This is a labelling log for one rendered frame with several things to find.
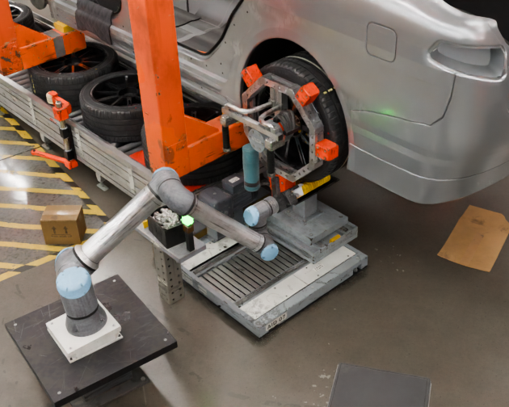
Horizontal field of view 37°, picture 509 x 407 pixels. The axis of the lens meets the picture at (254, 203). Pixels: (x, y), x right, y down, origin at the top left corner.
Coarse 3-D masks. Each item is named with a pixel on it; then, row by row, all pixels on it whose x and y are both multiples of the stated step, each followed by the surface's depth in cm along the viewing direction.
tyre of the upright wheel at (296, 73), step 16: (272, 64) 388; (288, 64) 380; (304, 64) 380; (304, 80) 373; (320, 80) 373; (256, 96) 408; (320, 96) 370; (336, 96) 374; (256, 112) 414; (320, 112) 374; (336, 112) 372; (336, 128) 372; (336, 160) 383; (320, 176) 395
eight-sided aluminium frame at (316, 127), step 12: (264, 84) 384; (276, 84) 377; (288, 84) 376; (252, 96) 402; (300, 108) 371; (312, 108) 372; (312, 120) 370; (312, 132) 371; (312, 144) 376; (264, 156) 412; (312, 156) 379; (276, 168) 406; (288, 168) 405; (312, 168) 383; (288, 180) 402
